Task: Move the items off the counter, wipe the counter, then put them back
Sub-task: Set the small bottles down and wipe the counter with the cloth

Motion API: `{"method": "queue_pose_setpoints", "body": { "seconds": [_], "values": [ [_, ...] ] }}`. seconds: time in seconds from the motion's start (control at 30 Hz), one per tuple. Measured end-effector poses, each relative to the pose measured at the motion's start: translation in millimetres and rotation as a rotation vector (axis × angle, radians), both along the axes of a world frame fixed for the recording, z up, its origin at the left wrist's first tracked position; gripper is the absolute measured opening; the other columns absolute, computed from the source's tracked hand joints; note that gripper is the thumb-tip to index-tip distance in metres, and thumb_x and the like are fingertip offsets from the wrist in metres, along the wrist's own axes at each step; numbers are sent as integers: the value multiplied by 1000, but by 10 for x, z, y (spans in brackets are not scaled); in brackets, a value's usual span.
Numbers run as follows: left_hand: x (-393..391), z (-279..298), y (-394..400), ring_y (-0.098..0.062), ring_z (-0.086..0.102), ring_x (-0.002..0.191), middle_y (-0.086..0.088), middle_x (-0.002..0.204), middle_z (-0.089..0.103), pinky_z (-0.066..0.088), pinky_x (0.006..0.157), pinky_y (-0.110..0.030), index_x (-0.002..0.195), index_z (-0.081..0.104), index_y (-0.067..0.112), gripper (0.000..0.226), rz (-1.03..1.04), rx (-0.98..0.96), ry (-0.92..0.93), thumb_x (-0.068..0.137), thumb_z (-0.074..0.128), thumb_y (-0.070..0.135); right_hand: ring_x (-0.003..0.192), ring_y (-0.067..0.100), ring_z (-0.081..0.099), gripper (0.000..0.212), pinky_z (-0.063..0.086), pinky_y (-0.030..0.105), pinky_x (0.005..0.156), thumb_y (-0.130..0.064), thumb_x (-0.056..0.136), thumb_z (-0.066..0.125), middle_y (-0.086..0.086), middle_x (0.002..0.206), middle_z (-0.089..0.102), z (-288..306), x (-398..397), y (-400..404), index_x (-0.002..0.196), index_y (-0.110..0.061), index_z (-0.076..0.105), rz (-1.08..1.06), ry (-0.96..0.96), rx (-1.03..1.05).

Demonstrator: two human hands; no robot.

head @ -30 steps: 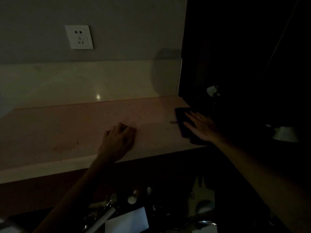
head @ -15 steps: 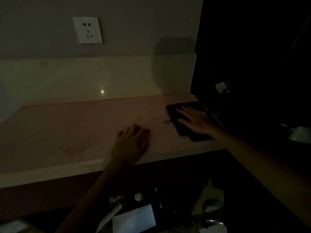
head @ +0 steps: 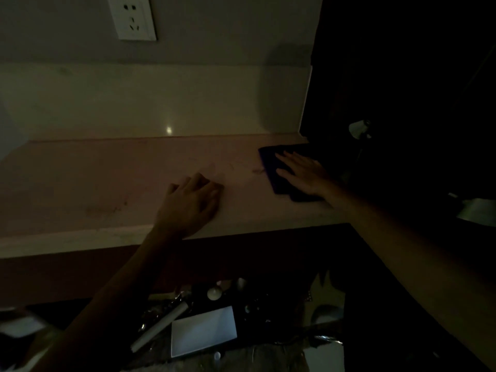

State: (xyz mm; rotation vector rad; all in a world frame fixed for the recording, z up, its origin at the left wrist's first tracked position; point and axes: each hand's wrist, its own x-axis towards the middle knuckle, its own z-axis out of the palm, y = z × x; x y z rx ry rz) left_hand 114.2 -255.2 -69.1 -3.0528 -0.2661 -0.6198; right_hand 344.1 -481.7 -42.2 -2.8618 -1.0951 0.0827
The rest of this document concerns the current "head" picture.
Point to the person's left thumb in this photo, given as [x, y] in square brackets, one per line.
[216, 191]

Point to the small white round object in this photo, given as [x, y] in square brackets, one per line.
[214, 293]

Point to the person's right thumb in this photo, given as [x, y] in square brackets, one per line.
[286, 175]

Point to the white rectangular plate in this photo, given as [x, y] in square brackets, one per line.
[203, 332]

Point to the person's right forearm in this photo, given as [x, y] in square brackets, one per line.
[410, 259]

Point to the person's left hand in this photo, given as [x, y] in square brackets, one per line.
[186, 213]

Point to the white wall socket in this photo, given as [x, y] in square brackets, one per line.
[131, 17]

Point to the white cylindrical tube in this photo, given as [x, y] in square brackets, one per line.
[159, 328]

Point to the person's right hand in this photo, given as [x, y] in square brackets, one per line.
[308, 176]

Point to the person's left forearm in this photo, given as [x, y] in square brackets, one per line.
[104, 306]

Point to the dark blue cloth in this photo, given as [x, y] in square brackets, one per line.
[273, 166]

